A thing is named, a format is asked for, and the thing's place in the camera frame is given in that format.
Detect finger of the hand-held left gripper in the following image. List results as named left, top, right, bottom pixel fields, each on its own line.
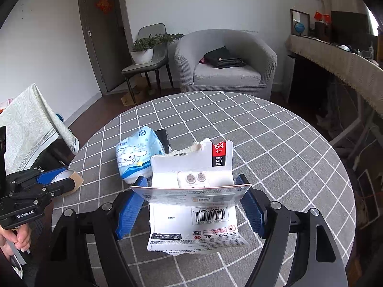
left=35, top=168, right=69, bottom=185
left=29, top=178, right=75, bottom=199

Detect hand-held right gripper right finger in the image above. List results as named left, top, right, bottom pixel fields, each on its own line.
left=235, top=173, right=349, bottom=287

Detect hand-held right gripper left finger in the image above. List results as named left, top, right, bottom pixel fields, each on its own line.
left=35, top=176, right=149, bottom=287

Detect brown tape roll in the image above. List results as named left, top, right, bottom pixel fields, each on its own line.
left=49, top=170, right=84, bottom=198

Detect torn white card package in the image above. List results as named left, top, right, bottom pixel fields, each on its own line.
left=130, top=138, right=252, bottom=256

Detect person's left hand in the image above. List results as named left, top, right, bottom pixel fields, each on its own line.
left=0, top=224, right=32, bottom=257

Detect pale green patterned tablecloth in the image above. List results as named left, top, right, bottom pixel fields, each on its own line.
left=0, top=84, right=80, bottom=175

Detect blue cartoon tissue pack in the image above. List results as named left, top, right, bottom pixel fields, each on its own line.
left=116, top=126, right=166, bottom=184

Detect round table with grey cloth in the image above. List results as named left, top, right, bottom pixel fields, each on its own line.
left=51, top=91, right=357, bottom=287

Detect small black flat case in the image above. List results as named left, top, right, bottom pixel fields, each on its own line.
left=154, top=128, right=171, bottom=153

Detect cardboard box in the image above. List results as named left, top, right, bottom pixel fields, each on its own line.
left=121, top=79, right=150, bottom=106

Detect brown door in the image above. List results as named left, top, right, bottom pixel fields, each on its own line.
left=78, top=0, right=131, bottom=95

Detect grey dining chair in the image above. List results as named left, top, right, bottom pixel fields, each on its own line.
left=121, top=23, right=175, bottom=106

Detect potted plant in white pot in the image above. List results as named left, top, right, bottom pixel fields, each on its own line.
left=131, top=33, right=184, bottom=65

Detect black handbag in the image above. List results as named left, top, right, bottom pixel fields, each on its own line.
left=203, top=46, right=247, bottom=69

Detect grey armchair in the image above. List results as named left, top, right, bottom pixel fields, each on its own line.
left=174, top=30, right=277, bottom=100

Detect beige fringed desk cloth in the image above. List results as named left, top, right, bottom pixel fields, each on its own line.
left=285, top=34, right=383, bottom=114

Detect red door decoration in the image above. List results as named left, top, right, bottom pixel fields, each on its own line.
left=96, top=0, right=114, bottom=15

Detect dark wooden box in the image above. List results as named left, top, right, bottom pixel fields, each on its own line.
left=315, top=22, right=332, bottom=41

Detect black monitor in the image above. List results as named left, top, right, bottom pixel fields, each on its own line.
left=331, top=11, right=378, bottom=48

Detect wooden picture frame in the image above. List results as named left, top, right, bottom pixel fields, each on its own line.
left=290, top=10, right=310, bottom=36

